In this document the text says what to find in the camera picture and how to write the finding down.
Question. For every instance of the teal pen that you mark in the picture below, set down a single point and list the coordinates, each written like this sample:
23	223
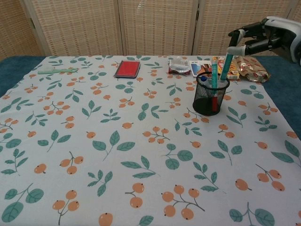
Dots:
225	67

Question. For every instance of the black mesh pen holder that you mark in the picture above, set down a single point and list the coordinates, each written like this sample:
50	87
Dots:
203	103

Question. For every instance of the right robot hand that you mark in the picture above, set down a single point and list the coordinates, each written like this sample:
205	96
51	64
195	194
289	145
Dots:
279	37

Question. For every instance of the white ice cream packet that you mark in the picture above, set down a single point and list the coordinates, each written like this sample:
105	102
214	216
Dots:
200	68

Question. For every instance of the clear plastic snack bag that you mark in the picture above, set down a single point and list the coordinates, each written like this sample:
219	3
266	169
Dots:
178	66

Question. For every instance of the orange snack wrapper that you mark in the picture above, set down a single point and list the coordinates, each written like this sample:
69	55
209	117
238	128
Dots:
232	70

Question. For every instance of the red notebook with dark cover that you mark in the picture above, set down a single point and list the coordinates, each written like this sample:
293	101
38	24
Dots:
127	69

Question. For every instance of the floral print tablecloth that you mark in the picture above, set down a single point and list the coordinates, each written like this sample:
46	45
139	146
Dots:
131	146

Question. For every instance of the woven folding screen panel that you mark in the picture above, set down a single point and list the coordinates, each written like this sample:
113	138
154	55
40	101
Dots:
14	28
157	26
77	26
296	9
232	14

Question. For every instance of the gold snack wrapper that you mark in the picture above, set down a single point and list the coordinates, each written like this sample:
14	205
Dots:
252	69

